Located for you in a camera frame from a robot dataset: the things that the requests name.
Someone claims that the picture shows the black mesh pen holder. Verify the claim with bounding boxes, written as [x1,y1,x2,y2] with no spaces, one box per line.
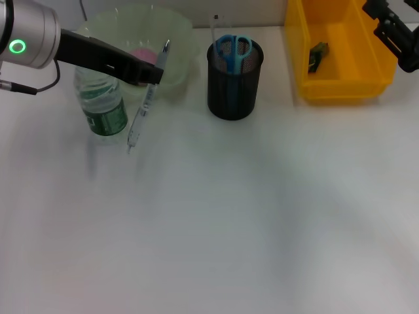
[206,35,264,121]

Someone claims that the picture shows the clear water bottle green label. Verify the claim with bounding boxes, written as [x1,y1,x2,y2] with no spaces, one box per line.
[74,65,130,147]

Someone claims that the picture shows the yellow plastic bin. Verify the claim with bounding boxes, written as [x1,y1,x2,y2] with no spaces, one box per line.
[283,0,403,105]

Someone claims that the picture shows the pink peach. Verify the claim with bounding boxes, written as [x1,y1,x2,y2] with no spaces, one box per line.
[130,47,158,88]

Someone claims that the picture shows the clear plastic ruler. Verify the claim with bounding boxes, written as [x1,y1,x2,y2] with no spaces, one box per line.
[209,13,234,44]

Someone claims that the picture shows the blue scissors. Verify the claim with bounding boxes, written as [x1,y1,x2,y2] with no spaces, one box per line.
[215,34,253,111]

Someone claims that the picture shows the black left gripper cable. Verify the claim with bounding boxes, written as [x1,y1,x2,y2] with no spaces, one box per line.
[0,60,62,96]

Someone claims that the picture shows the green plastic wrapper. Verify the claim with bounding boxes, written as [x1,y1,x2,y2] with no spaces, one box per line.
[308,41,330,73]

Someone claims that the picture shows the green translucent fruit bowl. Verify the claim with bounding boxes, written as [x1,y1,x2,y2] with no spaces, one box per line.
[77,5,202,102]

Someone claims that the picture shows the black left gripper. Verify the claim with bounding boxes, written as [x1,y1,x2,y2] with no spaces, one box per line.
[55,28,165,87]

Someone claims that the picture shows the grey pen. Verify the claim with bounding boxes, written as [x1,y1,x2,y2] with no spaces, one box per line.
[126,39,172,155]

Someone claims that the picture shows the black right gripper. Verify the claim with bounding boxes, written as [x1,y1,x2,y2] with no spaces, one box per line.
[361,0,419,74]

